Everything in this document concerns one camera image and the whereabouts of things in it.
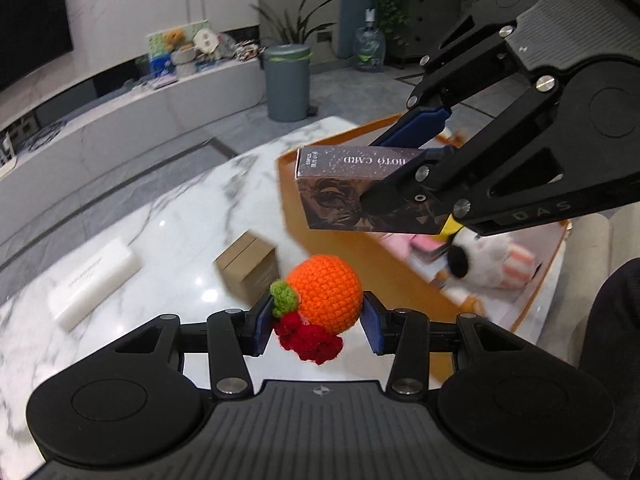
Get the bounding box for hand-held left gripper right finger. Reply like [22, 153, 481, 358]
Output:
[362, 291, 537, 400]

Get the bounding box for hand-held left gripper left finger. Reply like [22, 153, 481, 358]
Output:
[115, 294, 279, 401]

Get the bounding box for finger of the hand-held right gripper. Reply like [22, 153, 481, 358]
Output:
[370, 10, 517, 150]
[360, 72, 640, 237]

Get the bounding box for orange storage box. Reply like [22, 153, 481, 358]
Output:
[276, 112, 575, 386]

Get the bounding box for orange crochet fruit toy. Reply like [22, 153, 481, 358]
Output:
[270, 255, 363, 365]

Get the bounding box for dark brown card box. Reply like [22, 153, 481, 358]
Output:
[296, 145, 451, 235]

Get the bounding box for brown cardboard box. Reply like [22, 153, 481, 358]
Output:
[214, 230, 281, 306]

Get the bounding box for clear water bottle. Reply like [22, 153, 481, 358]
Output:
[354, 9, 387, 72]

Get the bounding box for dark cabinet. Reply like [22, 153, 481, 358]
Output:
[385, 0, 468, 68]

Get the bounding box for white plush toy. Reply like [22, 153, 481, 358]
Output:
[435, 230, 546, 321]

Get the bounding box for grey trash can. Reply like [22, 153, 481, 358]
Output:
[262, 44, 313, 122]

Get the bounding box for green potted plant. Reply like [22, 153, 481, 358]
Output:
[250, 0, 338, 51]

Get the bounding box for long white box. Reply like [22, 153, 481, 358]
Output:
[47, 237, 143, 332]

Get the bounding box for cream sofa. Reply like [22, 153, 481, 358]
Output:
[560, 207, 640, 311]

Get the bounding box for white round plush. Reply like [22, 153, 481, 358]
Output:
[192, 27, 221, 53]

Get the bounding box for person's dark trouser leg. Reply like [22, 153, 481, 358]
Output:
[577, 257, 640, 376]

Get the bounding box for marble tv bench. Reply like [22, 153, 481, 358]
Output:
[0, 55, 268, 256]

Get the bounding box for blue box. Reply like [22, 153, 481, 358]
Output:
[149, 52, 176, 86]

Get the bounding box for green picture board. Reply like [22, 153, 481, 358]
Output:
[146, 19, 208, 58]

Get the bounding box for black television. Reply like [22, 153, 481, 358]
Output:
[0, 0, 75, 93]

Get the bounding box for black cables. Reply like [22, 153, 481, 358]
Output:
[25, 122, 66, 151]

